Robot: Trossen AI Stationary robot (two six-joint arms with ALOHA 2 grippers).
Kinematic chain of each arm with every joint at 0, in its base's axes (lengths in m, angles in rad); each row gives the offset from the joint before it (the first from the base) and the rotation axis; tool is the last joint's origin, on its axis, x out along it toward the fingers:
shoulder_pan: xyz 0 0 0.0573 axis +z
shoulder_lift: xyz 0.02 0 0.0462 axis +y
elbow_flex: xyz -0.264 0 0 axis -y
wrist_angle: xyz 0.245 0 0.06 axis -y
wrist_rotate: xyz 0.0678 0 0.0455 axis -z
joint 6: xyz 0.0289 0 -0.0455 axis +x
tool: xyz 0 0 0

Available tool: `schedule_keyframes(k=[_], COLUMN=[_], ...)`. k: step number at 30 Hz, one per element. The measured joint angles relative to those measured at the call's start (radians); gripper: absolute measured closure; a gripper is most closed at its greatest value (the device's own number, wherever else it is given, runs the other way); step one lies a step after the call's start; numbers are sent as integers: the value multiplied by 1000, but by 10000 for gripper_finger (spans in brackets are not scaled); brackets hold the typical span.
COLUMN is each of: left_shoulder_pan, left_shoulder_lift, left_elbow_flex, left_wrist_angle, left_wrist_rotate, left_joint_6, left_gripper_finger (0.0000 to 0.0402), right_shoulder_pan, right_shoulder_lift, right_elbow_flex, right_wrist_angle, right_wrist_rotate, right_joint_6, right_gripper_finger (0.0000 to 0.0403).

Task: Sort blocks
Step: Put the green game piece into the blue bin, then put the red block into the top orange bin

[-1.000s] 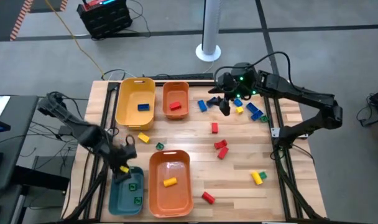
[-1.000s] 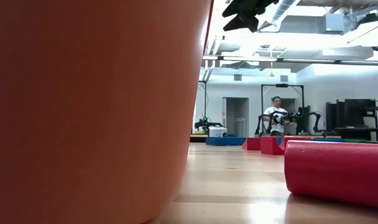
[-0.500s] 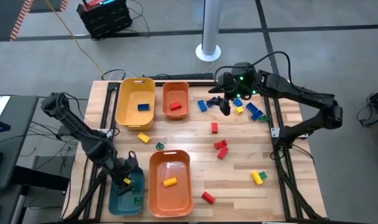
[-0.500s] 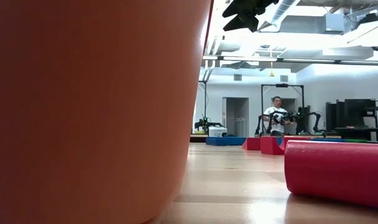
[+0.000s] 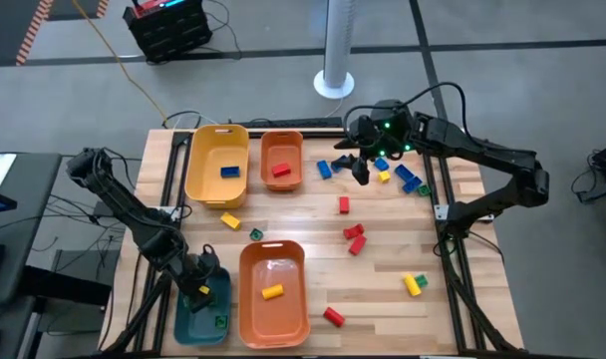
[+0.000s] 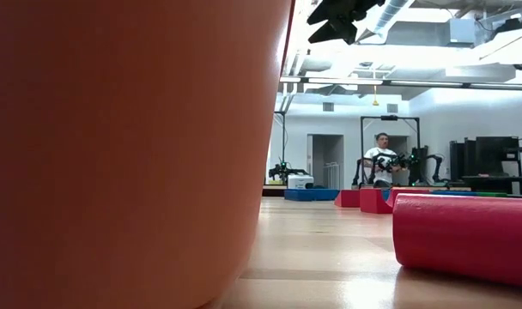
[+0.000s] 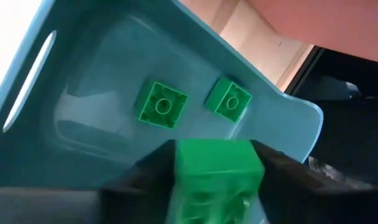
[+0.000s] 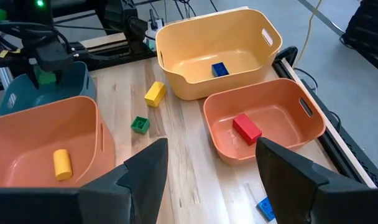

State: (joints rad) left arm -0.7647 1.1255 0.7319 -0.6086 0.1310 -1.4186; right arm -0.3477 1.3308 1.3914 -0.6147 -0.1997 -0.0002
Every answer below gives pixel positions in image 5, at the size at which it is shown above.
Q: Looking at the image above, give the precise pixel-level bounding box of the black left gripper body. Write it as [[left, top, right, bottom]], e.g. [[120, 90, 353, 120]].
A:
[[175, 256, 219, 313]]

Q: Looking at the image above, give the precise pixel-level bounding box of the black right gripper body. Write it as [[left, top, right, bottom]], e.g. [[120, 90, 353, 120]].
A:
[[351, 98, 420, 186]]

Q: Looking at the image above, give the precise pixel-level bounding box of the long green studded brick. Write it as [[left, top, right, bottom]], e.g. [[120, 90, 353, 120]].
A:
[[182, 294, 218, 307]]

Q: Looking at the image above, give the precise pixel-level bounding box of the red cylinder block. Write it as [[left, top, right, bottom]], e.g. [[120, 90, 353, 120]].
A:
[[322, 307, 347, 328]]

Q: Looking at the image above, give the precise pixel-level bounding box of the teal plastic bin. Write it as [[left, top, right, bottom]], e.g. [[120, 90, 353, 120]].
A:
[[173, 266, 233, 346]]

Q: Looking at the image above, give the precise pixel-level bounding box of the black power strip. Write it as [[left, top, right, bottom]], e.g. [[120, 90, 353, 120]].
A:
[[227, 117, 344, 129]]

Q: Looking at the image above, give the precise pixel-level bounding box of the large orange plastic bin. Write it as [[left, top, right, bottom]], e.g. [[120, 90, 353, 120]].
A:
[[238, 239, 313, 349]]

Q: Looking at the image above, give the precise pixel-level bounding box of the small orange plastic bin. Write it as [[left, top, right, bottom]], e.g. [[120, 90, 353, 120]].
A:
[[259, 130, 304, 191]]

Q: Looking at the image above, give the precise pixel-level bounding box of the yellow plastic bin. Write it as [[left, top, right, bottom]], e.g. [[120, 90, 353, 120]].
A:
[[185, 124, 251, 209]]

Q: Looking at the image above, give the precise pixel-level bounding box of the white tower fan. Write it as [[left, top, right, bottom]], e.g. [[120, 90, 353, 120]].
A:
[[313, 0, 356, 101]]

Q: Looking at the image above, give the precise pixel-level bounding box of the black side desk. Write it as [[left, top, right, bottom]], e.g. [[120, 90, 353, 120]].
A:
[[0, 152, 64, 306]]

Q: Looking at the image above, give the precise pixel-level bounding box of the black plastic crate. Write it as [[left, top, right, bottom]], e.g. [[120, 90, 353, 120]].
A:
[[123, 0, 214, 65]]

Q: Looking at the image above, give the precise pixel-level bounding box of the black mat orange striped edge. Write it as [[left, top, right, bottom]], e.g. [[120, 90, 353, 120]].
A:
[[46, 0, 111, 22], [0, 0, 55, 67]]

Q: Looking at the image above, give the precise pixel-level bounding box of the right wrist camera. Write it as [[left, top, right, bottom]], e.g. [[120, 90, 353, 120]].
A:
[[353, 115, 378, 147]]

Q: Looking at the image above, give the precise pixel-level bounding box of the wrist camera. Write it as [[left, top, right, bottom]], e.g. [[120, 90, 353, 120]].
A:
[[353, 115, 378, 147], [201, 243, 220, 268]]

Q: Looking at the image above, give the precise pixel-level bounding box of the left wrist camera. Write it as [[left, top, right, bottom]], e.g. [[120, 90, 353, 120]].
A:
[[201, 243, 220, 268]]

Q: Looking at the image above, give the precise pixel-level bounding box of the black aluminium table frame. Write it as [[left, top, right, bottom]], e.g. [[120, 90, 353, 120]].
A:
[[99, 127, 524, 358]]

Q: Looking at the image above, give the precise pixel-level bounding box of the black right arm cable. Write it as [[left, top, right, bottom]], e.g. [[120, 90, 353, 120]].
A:
[[342, 81, 476, 151]]

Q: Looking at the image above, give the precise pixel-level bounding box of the black power strip cable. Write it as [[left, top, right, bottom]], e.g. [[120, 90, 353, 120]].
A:
[[161, 109, 219, 130]]

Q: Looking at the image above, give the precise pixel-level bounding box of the black crate cable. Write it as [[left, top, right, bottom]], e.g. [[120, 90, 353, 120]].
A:
[[202, 0, 244, 57]]

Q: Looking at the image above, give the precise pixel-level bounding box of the yellow floor cable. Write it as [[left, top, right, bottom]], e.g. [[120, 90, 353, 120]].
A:
[[72, 0, 172, 127]]

